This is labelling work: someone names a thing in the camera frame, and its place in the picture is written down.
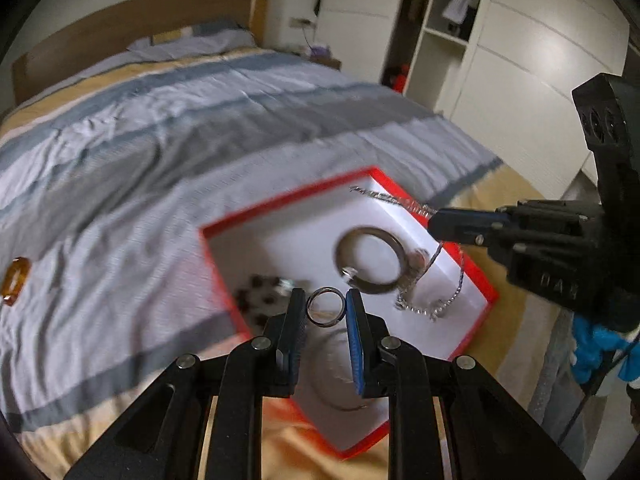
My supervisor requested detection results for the plain silver ring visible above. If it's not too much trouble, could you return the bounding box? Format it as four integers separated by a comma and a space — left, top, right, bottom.
306, 286, 347, 327

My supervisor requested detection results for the wooden nightstand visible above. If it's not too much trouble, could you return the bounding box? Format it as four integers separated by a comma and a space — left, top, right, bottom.
300, 47, 343, 72

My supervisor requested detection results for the striped duvet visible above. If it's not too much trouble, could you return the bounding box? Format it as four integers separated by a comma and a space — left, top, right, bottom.
0, 45, 566, 480

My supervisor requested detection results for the dark beaded bracelet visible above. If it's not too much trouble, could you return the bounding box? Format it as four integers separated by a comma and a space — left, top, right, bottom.
235, 274, 296, 318

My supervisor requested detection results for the clear bangle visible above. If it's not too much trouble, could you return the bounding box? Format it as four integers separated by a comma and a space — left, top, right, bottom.
307, 330, 396, 413

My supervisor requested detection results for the wooden headboard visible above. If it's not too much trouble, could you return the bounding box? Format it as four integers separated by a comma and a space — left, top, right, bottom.
11, 0, 271, 106

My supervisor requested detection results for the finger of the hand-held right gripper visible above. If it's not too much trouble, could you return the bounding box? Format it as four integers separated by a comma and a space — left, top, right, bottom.
431, 220, 592, 257
429, 201, 601, 229

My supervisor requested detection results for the white wardrobe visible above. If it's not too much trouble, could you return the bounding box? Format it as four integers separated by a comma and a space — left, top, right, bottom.
320, 0, 631, 201

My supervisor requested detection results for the amber bangle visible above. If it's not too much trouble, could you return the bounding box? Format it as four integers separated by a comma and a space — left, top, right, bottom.
0, 256, 32, 307

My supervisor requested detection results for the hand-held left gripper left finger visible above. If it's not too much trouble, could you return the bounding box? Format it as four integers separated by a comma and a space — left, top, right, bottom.
65, 287, 308, 480

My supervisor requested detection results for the person's right hand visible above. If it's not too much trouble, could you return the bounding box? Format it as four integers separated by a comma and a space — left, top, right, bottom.
570, 310, 640, 391

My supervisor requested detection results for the silver chain necklace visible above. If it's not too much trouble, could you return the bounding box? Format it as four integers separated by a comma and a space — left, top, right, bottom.
349, 185, 467, 322

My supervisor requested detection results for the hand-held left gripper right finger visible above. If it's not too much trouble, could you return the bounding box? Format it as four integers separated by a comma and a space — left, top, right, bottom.
345, 287, 586, 480

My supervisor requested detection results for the red cardboard box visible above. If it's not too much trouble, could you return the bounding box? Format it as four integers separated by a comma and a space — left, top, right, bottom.
200, 166, 500, 461

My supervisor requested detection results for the striped pillow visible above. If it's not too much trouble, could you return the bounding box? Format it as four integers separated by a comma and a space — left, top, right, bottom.
126, 22, 258, 61

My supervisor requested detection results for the black cable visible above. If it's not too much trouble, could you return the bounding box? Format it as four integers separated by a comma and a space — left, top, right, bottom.
560, 335, 640, 461

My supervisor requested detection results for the large silver bangle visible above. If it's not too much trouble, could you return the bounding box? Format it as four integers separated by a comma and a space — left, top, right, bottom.
332, 226, 408, 295

